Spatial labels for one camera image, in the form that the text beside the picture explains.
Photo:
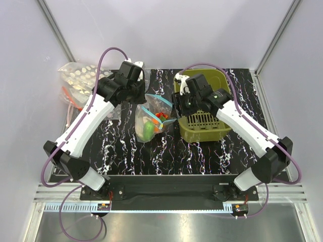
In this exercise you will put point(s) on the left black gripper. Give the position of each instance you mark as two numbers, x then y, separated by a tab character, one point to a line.
142	99

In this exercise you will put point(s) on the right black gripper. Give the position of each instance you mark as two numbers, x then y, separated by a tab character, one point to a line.
177	100

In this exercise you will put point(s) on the green leafy red toy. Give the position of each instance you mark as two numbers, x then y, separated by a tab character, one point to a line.
162	116

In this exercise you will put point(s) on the clear blue-zipper bag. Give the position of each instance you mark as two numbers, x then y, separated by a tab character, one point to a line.
155	104

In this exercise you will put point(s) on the green vegetable toy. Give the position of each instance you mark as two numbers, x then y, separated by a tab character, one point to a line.
148	130

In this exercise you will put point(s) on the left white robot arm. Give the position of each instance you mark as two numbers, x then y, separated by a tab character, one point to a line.
65	153

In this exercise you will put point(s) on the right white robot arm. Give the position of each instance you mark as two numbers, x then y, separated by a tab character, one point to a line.
272	152

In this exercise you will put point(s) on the clear orange-zipper bag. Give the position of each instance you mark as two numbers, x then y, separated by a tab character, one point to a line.
116	113

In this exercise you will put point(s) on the bag of white discs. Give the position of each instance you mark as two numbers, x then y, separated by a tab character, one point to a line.
81	76

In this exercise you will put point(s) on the clear red-zipper bag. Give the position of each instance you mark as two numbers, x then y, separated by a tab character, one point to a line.
66	96

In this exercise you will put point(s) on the olive green plastic bin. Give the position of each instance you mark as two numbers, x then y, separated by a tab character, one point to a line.
204	126

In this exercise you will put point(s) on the black marble pattern mat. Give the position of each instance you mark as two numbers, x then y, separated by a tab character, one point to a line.
113	148

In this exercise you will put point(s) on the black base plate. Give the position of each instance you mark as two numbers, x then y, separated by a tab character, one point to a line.
170	193

